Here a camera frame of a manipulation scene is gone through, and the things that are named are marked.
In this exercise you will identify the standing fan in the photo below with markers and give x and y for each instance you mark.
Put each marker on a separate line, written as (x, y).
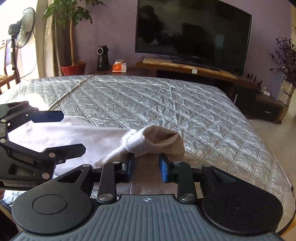
(20, 34)

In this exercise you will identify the white garment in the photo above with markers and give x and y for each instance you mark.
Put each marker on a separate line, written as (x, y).
(105, 145)

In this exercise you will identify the silver quilted bed cover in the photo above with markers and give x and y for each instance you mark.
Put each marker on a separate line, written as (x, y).
(213, 129)

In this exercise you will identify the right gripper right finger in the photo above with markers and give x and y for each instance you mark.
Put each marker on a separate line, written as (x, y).
(181, 174)

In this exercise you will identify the purple dried plant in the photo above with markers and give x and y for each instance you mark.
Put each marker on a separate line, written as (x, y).
(284, 57)

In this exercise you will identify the woven plant basket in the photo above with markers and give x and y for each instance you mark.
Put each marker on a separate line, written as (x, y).
(286, 91)

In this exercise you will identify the black flat television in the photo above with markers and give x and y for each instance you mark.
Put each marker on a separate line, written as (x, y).
(205, 33)

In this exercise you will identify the black table device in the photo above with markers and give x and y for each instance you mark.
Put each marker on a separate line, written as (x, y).
(103, 61)

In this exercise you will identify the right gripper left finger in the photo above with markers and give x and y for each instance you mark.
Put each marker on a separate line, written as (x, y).
(112, 174)

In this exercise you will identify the green potted tree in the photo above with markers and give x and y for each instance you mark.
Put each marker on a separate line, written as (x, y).
(68, 13)

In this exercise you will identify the beige curtain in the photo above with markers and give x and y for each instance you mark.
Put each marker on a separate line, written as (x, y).
(50, 42)

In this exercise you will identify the wooden tv cabinet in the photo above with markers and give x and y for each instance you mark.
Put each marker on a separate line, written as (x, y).
(243, 92)

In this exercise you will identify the wooden chair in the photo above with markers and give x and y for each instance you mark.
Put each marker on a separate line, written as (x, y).
(8, 74)

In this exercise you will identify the red plant pot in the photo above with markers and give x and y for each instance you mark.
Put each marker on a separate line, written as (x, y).
(77, 69)

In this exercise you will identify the orange tissue pack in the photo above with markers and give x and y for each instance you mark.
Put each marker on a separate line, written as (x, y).
(119, 67)

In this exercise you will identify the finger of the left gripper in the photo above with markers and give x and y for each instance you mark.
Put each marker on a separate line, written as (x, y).
(59, 155)
(46, 116)

